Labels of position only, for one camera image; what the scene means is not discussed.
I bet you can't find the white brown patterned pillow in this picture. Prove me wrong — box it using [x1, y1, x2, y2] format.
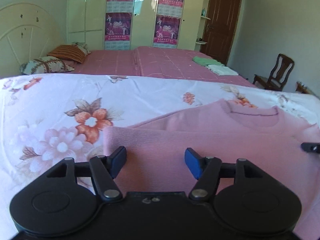
[20, 56, 75, 75]

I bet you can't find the dark wooden chair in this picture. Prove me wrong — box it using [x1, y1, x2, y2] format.
[253, 54, 295, 92]

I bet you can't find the folded green cloth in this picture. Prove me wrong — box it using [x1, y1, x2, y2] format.
[193, 56, 224, 67]

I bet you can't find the brown wooden door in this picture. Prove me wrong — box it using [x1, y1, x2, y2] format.
[200, 0, 241, 64]

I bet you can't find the cream arched headboard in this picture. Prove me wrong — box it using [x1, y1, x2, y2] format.
[0, 3, 65, 78]

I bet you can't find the folded white cloth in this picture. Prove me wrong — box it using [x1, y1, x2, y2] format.
[206, 64, 239, 76]

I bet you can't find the lower left purple poster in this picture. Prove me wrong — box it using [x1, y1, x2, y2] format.
[104, 12, 132, 50]

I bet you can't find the pink checked bed cover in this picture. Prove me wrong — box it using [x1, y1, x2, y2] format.
[68, 47, 253, 87]

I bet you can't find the orange striped pillow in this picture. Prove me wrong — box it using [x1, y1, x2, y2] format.
[47, 45, 86, 63]

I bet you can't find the pink knit sweater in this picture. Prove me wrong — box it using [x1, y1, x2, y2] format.
[103, 100, 319, 239]

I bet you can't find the cream glossy wardrobe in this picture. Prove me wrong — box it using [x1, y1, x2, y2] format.
[67, 0, 203, 50]

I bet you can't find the floral pillow behind orange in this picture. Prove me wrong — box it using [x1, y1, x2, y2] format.
[72, 42, 91, 56]

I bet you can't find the wooden side table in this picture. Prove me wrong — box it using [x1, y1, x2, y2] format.
[296, 82, 315, 95]

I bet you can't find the lower right purple poster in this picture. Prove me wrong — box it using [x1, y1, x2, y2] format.
[152, 15, 181, 49]

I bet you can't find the white floral bed sheet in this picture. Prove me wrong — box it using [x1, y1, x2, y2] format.
[1, 74, 319, 239]

